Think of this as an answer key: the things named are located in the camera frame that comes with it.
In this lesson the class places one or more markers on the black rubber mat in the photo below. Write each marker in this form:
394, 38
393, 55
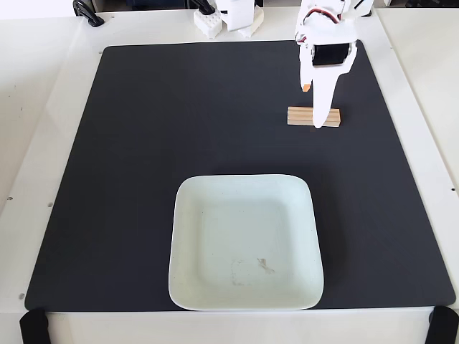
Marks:
125, 179

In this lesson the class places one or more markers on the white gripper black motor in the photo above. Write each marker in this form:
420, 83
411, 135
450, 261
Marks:
330, 54

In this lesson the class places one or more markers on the grooved wooden block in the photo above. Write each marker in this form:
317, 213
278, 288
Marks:
297, 116

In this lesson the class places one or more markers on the black clamp at robot base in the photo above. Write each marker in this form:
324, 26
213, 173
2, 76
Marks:
202, 5

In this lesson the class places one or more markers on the small black table clamp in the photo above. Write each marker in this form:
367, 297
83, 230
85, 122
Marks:
366, 12

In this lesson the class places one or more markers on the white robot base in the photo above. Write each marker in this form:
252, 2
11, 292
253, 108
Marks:
236, 18

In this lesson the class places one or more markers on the white square plate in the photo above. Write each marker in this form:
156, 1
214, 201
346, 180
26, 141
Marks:
247, 243

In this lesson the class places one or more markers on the large black table clamp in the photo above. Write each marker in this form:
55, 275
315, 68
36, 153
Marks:
87, 12

